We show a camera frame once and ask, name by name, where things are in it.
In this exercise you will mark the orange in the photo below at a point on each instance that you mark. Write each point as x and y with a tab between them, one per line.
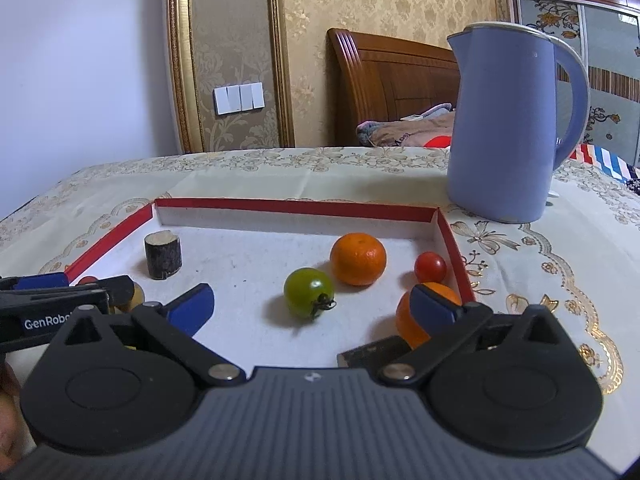
406	322
358	259

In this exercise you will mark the dark sugarcane piece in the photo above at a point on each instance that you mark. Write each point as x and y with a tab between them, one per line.
162	255
370	352

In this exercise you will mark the pink brown blanket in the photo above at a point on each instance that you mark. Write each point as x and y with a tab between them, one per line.
400	132

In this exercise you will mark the colourful striped quilt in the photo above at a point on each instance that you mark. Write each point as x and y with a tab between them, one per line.
605	159

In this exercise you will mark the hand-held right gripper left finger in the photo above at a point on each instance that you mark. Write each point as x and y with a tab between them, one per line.
192	310

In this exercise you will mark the gold framed wall panel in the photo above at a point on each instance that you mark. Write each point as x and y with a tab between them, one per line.
235	35

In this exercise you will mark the person's left hand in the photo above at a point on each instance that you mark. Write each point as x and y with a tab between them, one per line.
10	420

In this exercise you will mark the small red cherry tomato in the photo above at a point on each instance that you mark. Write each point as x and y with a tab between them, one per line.
87	280

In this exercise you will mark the red cardboard box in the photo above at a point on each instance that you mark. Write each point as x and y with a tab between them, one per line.
240	260

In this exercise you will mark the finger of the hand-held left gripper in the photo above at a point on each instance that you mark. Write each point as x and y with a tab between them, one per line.
40	281
117	287

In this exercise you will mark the yellow round fruit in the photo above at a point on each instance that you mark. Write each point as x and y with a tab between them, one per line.
137	296

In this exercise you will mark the green tomato with stem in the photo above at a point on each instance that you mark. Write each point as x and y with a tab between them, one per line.
309	292

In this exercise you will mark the wardrobe with floral doors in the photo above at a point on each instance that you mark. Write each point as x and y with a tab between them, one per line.
600	20

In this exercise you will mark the wooden headboard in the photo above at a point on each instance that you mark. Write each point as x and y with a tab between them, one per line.
390	75

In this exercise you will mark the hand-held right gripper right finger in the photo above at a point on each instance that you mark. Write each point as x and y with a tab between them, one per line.
432	310

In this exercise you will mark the white wall switch panel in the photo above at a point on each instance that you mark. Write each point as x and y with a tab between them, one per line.
239	97

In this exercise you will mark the blue electric kettle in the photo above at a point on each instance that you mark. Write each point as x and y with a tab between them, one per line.
500	125

